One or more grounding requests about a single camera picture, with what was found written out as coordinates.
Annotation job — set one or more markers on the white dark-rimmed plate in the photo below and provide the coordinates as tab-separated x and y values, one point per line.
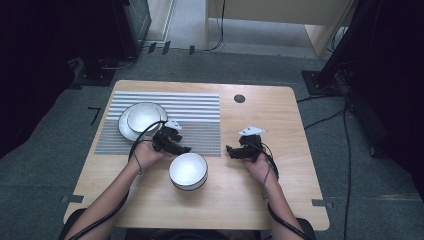
124	125

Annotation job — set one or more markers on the white dark-rimmed bowl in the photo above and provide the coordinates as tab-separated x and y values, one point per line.
143	117
187	170

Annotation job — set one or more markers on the striped woven placemat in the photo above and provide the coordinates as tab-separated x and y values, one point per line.
196	110

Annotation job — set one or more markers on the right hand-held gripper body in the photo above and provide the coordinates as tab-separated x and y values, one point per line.
250	141

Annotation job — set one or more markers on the dark cabinet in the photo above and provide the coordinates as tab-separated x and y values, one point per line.
138	20

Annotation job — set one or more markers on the light wooden desk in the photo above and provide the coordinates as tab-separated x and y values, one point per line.
283	10

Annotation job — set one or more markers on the black round table grommet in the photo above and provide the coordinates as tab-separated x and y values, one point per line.
239	98

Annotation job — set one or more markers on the person's left hand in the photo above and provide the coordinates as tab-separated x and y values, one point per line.
146	155

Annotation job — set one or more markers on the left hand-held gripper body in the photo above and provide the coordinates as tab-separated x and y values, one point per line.
165	138

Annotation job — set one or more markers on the person's right hand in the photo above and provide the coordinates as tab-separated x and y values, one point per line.
261	168

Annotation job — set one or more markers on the grey tape strip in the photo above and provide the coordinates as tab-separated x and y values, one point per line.
321	202
71	199

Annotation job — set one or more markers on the black metal stand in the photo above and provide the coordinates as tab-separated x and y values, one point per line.
330	66
96	63

